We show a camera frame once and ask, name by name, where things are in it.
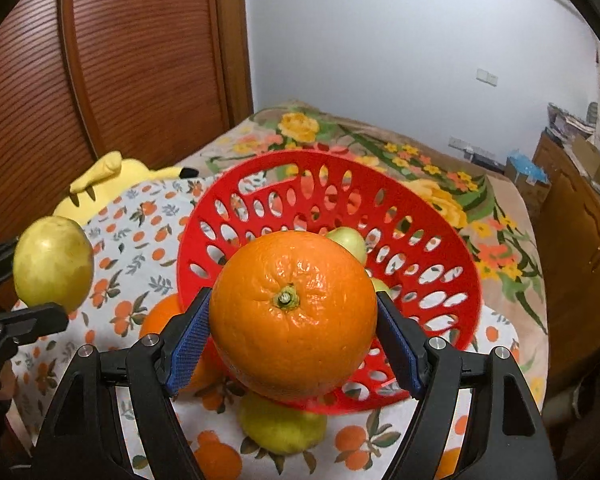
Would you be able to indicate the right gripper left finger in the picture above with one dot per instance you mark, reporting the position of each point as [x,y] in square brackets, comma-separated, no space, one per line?
[81,436]

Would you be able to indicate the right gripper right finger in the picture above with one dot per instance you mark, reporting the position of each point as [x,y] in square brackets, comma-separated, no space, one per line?
[505,437]

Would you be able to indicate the large orange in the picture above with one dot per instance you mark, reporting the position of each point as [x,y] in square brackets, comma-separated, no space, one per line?
[292,314]
[188,361]

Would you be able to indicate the large green apple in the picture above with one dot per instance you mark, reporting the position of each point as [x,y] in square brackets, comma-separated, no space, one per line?
[351,240]

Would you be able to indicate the yellow lemon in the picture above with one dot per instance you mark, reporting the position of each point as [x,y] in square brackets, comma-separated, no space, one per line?
[380,286]

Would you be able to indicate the person's hand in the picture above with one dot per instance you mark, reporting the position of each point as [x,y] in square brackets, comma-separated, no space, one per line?
[7,382]

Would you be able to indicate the small distant tangerine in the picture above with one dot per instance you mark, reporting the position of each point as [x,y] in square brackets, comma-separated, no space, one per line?
[448,463]

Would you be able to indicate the red plastic fruit basket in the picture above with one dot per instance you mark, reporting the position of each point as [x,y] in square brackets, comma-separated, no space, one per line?
[431,275]

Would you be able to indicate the yellow plush toy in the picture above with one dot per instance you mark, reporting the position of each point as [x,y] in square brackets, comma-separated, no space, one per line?
[107,179]

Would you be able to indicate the orange-print white cloth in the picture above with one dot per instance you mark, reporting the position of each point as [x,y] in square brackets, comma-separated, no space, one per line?
[135,242]

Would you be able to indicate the greenish yellow citrus fruit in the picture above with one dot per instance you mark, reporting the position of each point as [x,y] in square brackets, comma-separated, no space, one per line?
[279,429]

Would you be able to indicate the wooden sideboard cabinet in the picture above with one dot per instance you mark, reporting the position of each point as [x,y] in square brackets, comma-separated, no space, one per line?
[567,232]

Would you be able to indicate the blue-topped cardboard box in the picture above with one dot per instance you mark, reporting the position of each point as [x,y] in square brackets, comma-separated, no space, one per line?
[530,180]

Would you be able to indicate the wooden louvered wardrobe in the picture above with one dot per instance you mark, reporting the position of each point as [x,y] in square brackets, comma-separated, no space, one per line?
[155,80]

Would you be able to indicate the cardboard box on cabinet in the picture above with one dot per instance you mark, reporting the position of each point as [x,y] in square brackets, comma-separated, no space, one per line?
[588,156]

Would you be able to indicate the white wall switch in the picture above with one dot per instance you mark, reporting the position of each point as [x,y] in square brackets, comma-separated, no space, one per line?
[486,77]

